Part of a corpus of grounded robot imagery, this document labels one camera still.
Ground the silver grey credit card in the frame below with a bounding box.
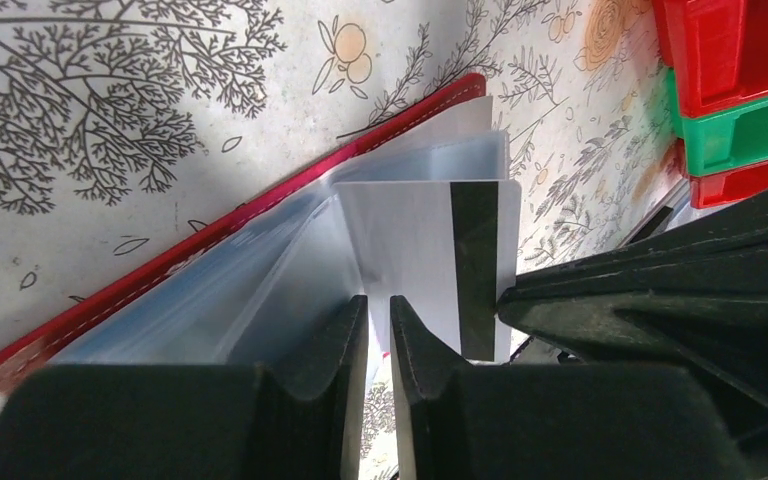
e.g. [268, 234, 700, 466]
[337, 180, 521, 362]

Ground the red leather card holder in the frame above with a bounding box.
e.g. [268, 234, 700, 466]
[0, 74, 512, 393]

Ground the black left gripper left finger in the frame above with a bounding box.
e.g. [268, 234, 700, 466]
[251, 295, 369, 479]

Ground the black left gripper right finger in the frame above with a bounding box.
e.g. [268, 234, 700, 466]
[390, 295, 490, 479]

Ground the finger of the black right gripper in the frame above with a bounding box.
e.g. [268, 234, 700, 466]
[498, 190, 768, 453]

